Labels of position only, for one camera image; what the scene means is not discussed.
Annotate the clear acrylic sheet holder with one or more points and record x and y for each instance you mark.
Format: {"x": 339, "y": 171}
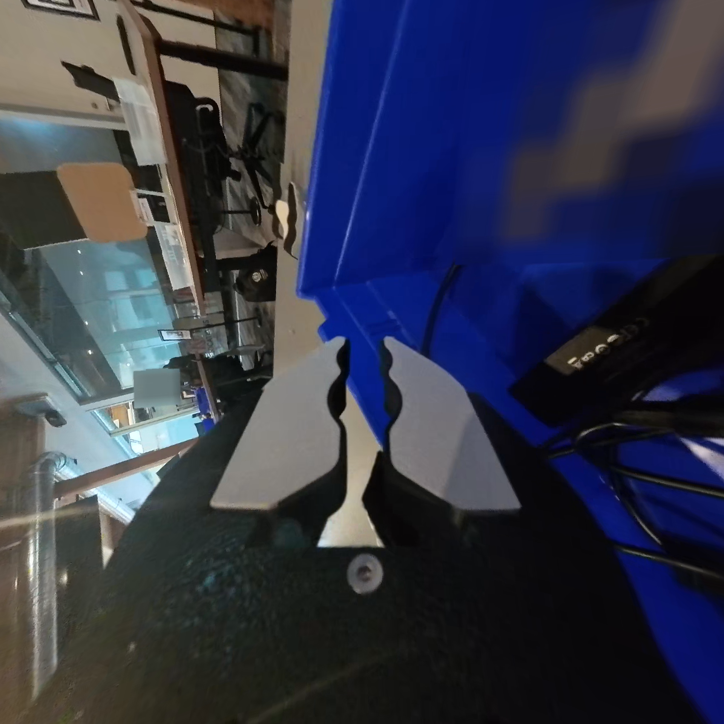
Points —
{"x": 138, "y": 119}

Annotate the small framed sign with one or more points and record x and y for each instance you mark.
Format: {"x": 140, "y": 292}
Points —
{"x": 172, "y": 334}

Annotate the cardboard board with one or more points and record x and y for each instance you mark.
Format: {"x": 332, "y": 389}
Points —
{"x": 102, "y": 201}

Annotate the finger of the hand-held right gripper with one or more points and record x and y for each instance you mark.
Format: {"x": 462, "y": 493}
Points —
{"x": 284, "y": 215}

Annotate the blue plastic bin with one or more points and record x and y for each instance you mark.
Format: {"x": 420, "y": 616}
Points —
{"x": 424, "y": 141}

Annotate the black security camera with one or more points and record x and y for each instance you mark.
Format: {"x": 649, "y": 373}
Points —
{"x": 54, "y": 417}

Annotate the black backpack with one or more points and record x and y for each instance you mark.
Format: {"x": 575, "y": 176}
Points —
{"x": 254, "y": 277}

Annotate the silver ventilation duct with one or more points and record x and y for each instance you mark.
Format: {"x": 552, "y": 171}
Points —
{"x": 45, "y": 565}

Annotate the wooden post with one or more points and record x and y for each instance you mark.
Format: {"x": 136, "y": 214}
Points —
{"x": 124, "y": 466}

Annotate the brown office desk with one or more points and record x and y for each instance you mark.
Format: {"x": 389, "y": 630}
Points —
{"x": 169, "y": 147}

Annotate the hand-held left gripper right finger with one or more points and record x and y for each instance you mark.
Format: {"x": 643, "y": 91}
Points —
{"x": 447, "y": 441}

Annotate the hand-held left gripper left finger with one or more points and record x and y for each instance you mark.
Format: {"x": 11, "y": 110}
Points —
{"x": 283, "y": 435}

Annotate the black usb hub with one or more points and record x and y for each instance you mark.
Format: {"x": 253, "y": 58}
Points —
{"x": 639, "y": 317}

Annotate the black office chair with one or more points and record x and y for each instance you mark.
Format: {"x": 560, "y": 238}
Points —
{"x": 249, "y": 147}

